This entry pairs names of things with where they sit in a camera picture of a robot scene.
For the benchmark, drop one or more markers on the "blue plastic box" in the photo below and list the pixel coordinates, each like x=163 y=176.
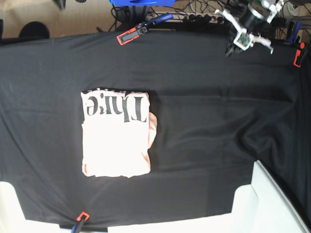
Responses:
x=142 y=2

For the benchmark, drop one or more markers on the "black table cloth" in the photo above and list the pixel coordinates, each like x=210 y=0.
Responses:
x=216 y=117

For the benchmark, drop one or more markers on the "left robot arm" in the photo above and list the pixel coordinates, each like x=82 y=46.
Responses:
x=244 y=31

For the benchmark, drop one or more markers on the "pink T-shirt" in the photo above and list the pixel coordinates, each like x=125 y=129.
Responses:
x=118 y=130

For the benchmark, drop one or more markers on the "red clamp front edge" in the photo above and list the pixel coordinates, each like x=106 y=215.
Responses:
x=80 y=221

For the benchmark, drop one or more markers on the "red clamp right edge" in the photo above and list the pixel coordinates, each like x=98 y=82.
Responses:
x=298 y=55

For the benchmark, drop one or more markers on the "black power strip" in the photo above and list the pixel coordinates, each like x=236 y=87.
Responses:
x=203 y=19

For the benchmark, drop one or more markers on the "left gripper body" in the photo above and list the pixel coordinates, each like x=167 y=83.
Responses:
x=254 y=16

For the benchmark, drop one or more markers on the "red clamp edge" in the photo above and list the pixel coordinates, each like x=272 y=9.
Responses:
x=298 y=55
x=80 y=221

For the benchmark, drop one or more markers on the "red black clamp, blue handle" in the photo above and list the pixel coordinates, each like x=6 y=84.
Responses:
x=141 y=29

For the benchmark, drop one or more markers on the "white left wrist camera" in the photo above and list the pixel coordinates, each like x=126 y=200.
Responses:
x=243 y=40

